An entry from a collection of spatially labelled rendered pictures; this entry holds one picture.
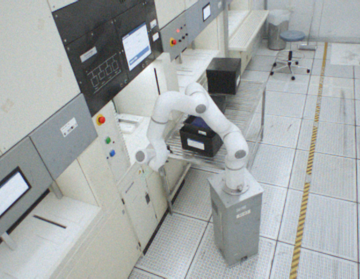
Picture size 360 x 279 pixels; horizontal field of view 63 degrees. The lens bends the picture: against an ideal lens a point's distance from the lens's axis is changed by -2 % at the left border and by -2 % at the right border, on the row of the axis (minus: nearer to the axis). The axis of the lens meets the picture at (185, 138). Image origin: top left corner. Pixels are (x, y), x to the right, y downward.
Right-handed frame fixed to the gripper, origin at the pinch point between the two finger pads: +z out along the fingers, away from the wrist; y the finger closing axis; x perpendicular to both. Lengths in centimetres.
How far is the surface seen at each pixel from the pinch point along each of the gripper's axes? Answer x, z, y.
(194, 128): 4.3, 28.3, 20.1
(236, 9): 136, 267, 181
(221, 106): 10, 72, 42
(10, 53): 32, -98, 27
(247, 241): -65, 51, -36
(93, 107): 30, -47, 13
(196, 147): -1.2, 35.1, 7.4
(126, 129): 54, 22, -7
